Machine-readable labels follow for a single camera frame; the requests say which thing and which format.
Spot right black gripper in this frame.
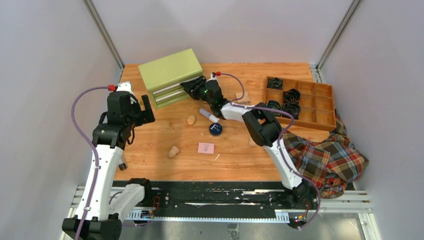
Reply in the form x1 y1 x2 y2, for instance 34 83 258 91
181 77 214 107

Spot green metal drawer cabinet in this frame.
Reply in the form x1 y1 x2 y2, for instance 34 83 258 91
138 48 203 110

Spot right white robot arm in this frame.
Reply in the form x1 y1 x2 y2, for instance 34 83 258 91
180 76 320 209

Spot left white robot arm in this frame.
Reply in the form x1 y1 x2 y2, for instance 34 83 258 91
62 90 155 240

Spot beige makeup sponge centre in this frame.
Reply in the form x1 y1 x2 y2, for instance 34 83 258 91
186 114 197 126

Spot beige makeup sponge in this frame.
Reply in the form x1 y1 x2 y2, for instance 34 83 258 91
186 114 197 126
248 138 258 148
168 146 180 158

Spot beige makeup sponge front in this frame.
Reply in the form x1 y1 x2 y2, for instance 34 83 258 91
168 146 180 158

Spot beige makeup sponge right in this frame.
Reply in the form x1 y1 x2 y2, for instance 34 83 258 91
248 138 258 148

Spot white cosmetic tube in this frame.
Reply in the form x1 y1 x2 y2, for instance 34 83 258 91
198 108 220 123

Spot dark blue round compact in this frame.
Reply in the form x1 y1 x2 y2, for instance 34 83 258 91
208 123 223 137

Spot small clear bottle black cap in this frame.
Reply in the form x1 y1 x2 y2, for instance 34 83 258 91
118 156 128 171

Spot pink square card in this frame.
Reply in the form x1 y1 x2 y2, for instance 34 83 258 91
197 142 215 155

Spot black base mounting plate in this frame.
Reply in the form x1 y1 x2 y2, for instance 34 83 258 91
112 178 319 222

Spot wooden compartment organizer tray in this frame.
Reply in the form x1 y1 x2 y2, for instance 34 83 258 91
263 76 336 132

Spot plaid flannel shirt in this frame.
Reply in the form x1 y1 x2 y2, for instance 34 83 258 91
282 114 369 199

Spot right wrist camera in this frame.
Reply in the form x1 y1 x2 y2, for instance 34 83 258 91
207 72 219 82

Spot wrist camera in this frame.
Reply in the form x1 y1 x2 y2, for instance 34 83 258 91
116 81 134 95
207 72 219 82

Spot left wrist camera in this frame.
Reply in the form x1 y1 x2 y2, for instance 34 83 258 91
116 81 134 95

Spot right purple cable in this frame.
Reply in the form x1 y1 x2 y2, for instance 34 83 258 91
215 71 322 230

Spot black hair tie bundle left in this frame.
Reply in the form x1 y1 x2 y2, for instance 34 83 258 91
265 100 282 115

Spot aluminium frame rail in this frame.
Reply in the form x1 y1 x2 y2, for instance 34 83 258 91
59 185 382 240

